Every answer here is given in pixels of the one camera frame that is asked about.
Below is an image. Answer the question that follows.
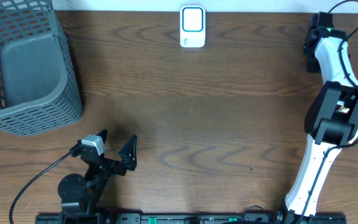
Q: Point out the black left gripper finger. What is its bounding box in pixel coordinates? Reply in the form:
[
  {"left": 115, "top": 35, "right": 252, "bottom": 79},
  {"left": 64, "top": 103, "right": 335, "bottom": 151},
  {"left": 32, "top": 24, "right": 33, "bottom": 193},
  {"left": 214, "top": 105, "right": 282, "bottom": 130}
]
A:
[
  {"left": 119, "top": 134, "right": 137, "bottom": 170},
  {"left": 97, "top": 129, "right": 108, "bottom": 144}
]

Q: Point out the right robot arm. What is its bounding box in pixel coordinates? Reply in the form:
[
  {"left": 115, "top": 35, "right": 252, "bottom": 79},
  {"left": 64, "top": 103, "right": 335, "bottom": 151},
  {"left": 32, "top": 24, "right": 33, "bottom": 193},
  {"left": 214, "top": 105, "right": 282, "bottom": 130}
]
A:
[{"left": 275, "top": 12, "right": 358, "bottom": 223}]

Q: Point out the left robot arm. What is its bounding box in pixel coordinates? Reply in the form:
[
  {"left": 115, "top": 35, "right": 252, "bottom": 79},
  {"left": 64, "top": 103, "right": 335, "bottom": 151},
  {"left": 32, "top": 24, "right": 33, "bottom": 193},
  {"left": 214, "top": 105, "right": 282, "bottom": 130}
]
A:
[{"left": 58, "top": 129, "right": 137, "bottom": 223}]

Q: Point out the white barcode scanner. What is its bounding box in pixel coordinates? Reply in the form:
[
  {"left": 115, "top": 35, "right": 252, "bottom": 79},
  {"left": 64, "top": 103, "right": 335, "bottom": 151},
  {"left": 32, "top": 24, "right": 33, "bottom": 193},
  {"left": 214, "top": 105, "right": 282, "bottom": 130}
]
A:
[{"left": 180, "top": 5, "right": 206, "bottom": 48}]

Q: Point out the grey plastic mesh basket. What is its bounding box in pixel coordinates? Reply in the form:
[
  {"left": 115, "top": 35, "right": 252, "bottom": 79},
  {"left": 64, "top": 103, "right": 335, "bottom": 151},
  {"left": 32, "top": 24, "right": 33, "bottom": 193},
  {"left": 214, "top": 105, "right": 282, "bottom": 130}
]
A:
[{"left": 0, "top": 0, "right": 82, "bottom": 136}]

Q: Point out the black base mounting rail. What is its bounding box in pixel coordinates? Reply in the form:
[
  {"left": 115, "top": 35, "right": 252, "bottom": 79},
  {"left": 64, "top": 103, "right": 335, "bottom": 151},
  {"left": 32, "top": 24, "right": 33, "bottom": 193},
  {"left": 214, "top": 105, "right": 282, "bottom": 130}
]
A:
[{"left": 35, "top": 212, "right": 347, "bottom": 224}]

